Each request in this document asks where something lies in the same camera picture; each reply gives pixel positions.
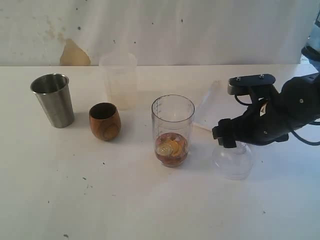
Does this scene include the clear plastic shaker cup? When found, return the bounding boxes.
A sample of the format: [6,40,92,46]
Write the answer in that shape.
[151,94,195,168]

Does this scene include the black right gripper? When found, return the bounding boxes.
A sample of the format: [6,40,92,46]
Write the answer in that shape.
[212,86,289,149]

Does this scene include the clear dome shaker lid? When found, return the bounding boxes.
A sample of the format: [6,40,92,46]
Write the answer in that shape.
[212,141,254,180]

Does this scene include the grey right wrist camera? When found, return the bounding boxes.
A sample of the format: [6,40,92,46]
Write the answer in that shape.
[227,73,276,96]

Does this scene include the translucent plastic container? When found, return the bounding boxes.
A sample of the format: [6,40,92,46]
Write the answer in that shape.
[99,51,138,111]

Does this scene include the stainless steel cup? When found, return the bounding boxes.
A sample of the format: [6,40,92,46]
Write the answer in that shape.
[30,73,75,129]

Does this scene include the gold coin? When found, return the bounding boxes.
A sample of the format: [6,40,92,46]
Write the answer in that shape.
[156,141,181,157]

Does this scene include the white rectangular tray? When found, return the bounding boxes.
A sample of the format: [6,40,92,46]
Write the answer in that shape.
[193,81,235,132]

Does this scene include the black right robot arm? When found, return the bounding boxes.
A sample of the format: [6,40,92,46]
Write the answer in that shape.
[212,73,320,149]

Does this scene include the brown wooden cup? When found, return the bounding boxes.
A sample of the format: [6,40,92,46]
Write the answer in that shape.
[89,102,122,141]

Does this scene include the black right camera cable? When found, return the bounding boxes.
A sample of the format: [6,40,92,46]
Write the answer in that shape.
[234,93,320,146]

